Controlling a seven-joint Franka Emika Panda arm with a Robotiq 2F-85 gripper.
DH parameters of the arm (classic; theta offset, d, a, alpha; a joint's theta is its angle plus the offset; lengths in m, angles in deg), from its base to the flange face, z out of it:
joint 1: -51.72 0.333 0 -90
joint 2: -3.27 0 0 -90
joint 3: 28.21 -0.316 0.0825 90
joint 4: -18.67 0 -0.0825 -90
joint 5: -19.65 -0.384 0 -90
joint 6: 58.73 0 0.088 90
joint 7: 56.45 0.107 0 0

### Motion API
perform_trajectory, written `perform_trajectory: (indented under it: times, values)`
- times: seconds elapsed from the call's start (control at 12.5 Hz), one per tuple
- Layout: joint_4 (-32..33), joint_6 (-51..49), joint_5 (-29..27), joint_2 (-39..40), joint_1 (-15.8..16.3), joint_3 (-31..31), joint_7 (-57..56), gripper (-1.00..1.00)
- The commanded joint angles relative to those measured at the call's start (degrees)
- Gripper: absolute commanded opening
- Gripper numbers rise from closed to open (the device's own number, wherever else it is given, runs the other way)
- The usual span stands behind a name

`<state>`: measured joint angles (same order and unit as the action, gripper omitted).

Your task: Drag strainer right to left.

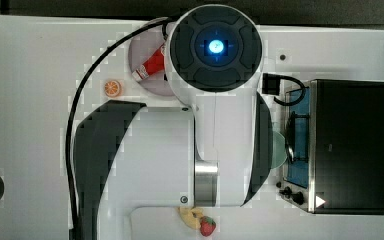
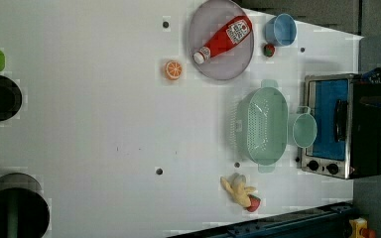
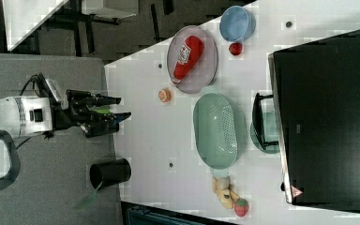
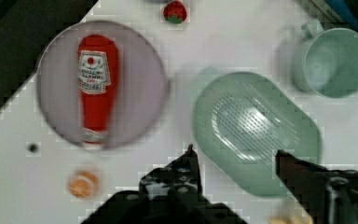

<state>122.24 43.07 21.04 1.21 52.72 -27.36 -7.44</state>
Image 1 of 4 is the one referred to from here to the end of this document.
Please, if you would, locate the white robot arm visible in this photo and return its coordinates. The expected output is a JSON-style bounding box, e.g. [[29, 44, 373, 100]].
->
[[68, 4, 272, 240]]

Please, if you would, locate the red ketchup bottle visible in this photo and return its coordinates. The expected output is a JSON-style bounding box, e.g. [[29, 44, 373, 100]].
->
[[132, 44, 165, 82]]

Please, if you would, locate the orange slice toy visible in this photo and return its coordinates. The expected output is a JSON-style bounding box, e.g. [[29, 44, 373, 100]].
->
[[104, 80, 122, 97]]

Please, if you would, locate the grey round plate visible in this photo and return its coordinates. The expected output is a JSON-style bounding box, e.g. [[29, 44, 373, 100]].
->
[[128, 33, 174, 97]]

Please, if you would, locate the mint green mug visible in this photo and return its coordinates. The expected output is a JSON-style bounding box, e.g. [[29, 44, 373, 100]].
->
[[271, 131, 287, 169]]

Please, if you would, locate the peeled banana toy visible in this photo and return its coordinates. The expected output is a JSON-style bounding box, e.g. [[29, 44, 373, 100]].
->
[[178, 207, 203, 230]]

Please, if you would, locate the red strawberry toy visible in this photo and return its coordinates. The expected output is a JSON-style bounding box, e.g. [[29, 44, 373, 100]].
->
[[200, 216, 216, 237]]

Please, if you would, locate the black toaster oven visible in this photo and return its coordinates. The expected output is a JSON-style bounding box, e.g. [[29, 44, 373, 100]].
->
[[277, 79, 384, 215]]

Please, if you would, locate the black camera box with cable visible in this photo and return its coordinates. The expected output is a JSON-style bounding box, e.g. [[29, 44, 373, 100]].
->
[[262, 73, 306, 107]]

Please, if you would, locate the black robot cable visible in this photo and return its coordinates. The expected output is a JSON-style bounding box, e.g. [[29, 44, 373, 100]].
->
[[65, 17, 176, 240]]

